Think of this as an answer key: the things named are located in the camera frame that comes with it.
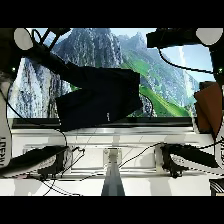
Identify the black garment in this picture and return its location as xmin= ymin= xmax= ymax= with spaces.
xmin=54 ymin=64 xmax=145 ymax=133

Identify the brown garment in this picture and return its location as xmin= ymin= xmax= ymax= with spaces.
xmin=193 ymin=81 xmax=223 ymax=135

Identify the silver frame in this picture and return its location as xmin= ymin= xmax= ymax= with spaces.
xmin=9 ymin=125 xmax=224 ymax=197

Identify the black cable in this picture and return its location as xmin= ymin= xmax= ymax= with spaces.
xmin=118 ymin=142 xmax=164 ymax=170
xmin=0 ymin=87 xmax=69 ymax=148
xmin=157 ymin=47 xmax=216 ymax=75

